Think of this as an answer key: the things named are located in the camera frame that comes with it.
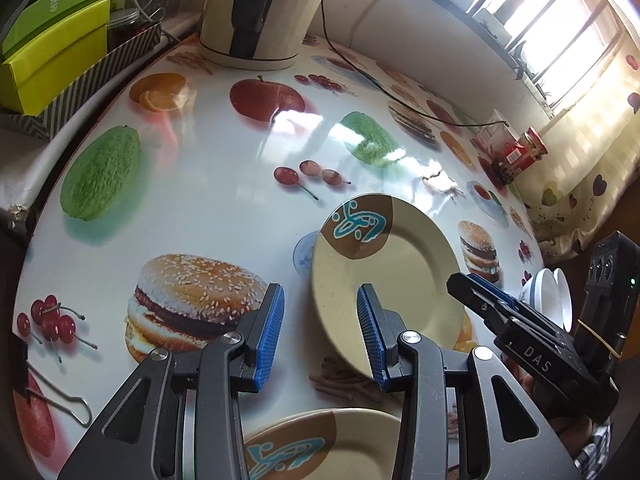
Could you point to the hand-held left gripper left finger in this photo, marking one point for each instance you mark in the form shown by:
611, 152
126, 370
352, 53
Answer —
270, 335

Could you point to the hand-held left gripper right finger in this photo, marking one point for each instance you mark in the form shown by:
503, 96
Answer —
370, 340

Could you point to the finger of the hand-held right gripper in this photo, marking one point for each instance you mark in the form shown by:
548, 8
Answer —
475, 300
495, 294

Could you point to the white bowl with beige outside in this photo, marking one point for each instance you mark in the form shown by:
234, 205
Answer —
542, 300

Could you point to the white bowl with brown stripe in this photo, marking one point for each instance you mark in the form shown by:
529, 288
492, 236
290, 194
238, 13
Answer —
564, 295

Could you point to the beige plate with blue pattern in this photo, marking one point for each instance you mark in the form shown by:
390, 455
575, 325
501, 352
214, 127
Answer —
405, 270
345, 432

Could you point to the person's right forearm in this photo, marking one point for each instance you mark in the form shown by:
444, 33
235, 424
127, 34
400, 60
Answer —
597, 452

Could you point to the person's right hand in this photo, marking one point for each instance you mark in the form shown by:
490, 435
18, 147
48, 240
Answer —
575, 430

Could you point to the red label glass jar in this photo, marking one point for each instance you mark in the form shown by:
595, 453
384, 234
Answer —
522, 155

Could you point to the red and white carton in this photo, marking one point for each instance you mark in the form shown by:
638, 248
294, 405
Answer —
492, 137

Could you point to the fruit printed tablecloth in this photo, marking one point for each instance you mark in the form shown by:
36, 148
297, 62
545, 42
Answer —
225, 185

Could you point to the heart printed curtain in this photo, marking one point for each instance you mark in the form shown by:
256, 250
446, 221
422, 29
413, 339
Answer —
595, 160

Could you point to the black binder clip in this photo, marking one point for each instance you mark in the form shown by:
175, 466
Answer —
50, 390

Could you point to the barred window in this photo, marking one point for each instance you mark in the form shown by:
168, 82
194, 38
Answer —
530, 15

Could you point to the striped storage basket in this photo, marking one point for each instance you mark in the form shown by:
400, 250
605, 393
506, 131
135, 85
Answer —
90, 85

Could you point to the cream electric kettle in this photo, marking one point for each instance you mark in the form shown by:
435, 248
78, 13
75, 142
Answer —
270, 10

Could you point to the lime green box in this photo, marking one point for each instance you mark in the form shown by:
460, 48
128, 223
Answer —
55, 60

